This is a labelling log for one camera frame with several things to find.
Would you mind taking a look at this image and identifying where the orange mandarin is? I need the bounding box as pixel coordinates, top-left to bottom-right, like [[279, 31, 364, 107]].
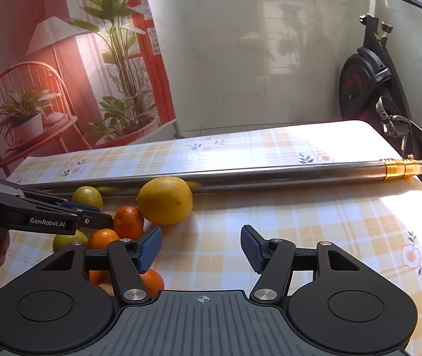
[[87, 228, 120, 249], [89, 270, 111, 285], [140, 268, 165, 298], [113, 206, 144, 240]]

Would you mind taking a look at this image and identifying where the large yellow lemon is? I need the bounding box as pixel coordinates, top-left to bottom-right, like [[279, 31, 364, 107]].
[[136, 177, 193, 226]]

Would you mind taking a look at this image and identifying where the green citrus fruit far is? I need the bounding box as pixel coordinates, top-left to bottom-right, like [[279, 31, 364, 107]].
[[72, 186, 103, 211]]

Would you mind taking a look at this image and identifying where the green citrus fruit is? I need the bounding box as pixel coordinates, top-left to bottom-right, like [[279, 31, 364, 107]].
[[52, 230, 88, 252], [72, 186, 103, 211]]

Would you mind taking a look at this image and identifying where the green citrus fruit near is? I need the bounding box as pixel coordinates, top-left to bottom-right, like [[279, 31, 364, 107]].
[[52, 230, 88, 252]]

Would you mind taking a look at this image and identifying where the yellow plaid floral tablecloth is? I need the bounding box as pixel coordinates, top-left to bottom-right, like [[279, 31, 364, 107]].
[[12, 120, 422, 355]]

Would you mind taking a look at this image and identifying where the printed room scene backdrop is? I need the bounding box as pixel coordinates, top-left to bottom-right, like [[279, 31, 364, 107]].
[[0, 0, 176, 179]]

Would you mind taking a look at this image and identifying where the steel telescopic pole gold end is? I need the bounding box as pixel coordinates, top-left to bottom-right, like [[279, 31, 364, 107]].
[[26, 159, 422, 197]]

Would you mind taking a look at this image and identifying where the black exercise bike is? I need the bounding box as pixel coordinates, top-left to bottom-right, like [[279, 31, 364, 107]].
[[331, 0, 422, 190]]

